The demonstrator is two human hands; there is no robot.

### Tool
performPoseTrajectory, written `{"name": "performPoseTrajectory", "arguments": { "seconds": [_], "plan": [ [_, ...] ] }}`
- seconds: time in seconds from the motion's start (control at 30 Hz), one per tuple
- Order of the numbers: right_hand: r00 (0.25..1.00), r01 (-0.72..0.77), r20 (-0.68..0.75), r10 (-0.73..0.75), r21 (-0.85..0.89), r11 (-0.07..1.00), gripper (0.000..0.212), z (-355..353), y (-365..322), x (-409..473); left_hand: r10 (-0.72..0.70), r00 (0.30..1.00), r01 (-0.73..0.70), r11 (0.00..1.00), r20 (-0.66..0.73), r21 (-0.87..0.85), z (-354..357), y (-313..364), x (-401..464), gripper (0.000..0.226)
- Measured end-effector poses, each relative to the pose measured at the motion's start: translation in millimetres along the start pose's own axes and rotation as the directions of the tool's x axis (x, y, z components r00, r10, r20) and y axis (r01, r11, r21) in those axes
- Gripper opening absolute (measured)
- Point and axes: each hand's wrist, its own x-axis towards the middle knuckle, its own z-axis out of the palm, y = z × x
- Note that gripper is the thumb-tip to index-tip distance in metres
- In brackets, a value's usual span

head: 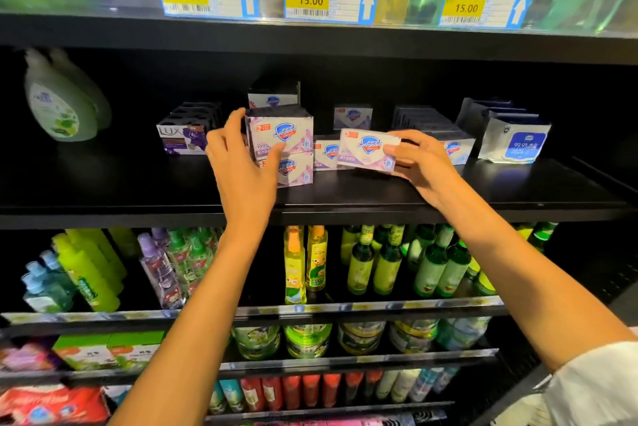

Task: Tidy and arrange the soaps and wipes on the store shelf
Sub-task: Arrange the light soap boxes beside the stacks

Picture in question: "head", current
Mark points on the person's right hand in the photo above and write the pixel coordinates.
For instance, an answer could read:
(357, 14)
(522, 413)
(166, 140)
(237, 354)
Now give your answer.
(427, 167)

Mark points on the person's left hand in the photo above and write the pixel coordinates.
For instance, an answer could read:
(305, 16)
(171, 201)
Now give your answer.
(244, 182)

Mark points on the black store shelf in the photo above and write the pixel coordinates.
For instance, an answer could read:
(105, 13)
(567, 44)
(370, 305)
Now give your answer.
(100, 187)

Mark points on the pale green pump soap bottle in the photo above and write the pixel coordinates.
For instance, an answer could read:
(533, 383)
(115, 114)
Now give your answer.
(62, 102)

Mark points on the person's left forearm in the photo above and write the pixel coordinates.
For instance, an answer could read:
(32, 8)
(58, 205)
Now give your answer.
(194, 336)

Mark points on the person's right forearm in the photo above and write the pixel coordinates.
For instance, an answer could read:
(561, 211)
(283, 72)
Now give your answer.
(543, 281)

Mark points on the row of white blue soap boxes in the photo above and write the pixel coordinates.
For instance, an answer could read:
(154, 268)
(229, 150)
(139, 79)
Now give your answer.
(454, 147)

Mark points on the row of purple soap boxes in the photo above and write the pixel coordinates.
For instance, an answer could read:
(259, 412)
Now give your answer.
(187, 132)

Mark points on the row of white upright packs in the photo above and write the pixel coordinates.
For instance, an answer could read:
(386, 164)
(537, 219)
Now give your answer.
(513, 137)

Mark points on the green lidded wipe tub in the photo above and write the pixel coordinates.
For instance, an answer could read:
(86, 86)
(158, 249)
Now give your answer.
(362, 337)
(257, 343)
(414, 335)
(464, 333)
(309, 341)

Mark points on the green white box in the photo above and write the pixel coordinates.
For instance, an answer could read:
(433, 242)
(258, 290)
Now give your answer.
(135, 351)
(82, 353)

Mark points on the row of white small bottles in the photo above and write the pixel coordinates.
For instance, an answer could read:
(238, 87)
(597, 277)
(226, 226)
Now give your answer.
(419, 384)

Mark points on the long pink packet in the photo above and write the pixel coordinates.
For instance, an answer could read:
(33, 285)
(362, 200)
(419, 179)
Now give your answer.
(334, 420)

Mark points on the red snack packet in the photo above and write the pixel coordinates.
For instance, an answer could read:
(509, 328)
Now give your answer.
(55, 406)

